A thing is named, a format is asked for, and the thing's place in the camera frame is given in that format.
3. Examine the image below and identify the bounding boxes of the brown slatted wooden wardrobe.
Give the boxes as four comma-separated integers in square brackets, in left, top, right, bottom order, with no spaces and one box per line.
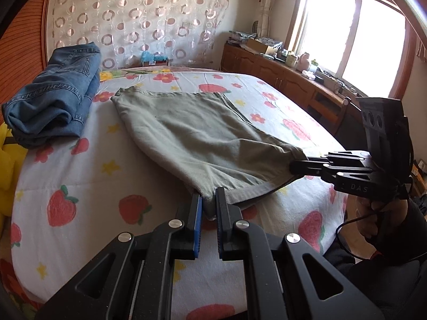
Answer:
[0,0,54,107]

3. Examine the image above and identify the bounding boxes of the grey-green pants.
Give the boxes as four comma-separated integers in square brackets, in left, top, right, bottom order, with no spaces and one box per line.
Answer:
[110,87,309,221]

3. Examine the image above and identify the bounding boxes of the long wooden cabinet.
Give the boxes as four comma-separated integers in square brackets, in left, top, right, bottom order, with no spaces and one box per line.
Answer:
[220,42,364,137]

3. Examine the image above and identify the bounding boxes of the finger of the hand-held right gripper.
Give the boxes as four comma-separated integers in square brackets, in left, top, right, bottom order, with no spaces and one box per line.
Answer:
[306,151,371,168]
[289,160,382,187]

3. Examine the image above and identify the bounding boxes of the strawberry printed white quilt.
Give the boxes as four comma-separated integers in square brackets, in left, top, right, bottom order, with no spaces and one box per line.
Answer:
[10,70,349,320]

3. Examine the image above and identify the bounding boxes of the beige patterned window curtain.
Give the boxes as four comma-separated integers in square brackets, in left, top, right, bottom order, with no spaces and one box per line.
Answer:
[257,0,281,41]

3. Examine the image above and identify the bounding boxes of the patterned cloth bundle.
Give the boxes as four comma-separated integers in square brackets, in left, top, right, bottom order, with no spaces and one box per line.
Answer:
[228,31,284,49]

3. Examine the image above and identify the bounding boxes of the folded blue jeans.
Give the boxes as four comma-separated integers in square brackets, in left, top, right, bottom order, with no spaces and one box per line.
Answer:
[2,42,101,149]

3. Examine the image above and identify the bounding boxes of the circle patterned sheer curtain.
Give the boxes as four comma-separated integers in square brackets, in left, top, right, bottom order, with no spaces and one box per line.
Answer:
[45,0,232,70]

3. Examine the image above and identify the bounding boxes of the small printed cardboard box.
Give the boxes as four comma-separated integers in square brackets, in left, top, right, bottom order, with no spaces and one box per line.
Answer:
[142,57,169,68]

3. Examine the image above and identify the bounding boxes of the wooden framed window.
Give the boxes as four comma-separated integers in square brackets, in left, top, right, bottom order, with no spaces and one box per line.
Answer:
[287,0,427,107]

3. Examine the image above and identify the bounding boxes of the black cable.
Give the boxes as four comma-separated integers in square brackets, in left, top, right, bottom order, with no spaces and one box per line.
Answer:
[335,200,427,261]

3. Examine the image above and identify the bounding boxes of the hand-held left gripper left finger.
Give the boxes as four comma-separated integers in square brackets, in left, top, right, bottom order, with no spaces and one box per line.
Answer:
[35,195,204,320]

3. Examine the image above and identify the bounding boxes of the person's dark clothing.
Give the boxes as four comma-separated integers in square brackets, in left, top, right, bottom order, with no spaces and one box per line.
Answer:
[325,247,427,320]

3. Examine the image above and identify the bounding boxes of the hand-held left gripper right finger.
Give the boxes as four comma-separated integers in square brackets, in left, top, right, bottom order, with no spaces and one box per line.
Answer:
[215,187,386,320]

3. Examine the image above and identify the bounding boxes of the person's right hand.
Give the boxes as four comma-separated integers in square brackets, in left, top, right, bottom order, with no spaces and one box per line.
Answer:
[355,199,409,244]

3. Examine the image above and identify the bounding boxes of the yellow plush toy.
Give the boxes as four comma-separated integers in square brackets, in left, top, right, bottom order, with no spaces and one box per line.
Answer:
[0,123,29,227]

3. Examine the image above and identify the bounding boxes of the open cardboard box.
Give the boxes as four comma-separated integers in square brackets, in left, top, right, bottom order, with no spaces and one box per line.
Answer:
[245,37,269,54]

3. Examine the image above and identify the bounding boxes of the person's right forearm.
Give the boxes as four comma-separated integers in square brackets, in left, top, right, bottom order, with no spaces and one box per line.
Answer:
[370,198,427,267]

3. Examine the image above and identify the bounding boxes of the floral blanket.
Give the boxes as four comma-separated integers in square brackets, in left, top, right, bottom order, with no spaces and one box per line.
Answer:
[0,66,221,320]

